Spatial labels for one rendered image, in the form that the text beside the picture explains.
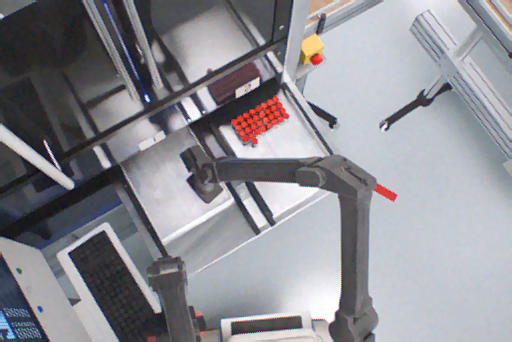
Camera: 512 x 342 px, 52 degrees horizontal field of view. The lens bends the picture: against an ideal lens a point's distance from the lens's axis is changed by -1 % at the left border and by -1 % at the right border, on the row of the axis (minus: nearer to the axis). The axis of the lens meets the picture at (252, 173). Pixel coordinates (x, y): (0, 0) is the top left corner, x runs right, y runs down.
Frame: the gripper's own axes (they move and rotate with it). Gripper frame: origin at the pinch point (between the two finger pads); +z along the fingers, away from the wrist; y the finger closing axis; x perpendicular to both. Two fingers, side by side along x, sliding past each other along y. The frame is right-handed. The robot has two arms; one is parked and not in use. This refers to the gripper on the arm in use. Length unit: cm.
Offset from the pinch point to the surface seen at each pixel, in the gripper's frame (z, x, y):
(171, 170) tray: 5.9, 3.1, 12.8
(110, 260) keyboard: 10.2, 37.1, 5.4
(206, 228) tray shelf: 3.7, 8.0, -9.0
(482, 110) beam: 39, -110, -51
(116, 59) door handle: -69, 2, 22
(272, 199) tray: 3.0, -13.6, -16.9
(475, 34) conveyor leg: 16, -118, -26
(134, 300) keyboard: 8.4, 39.9, -9.4
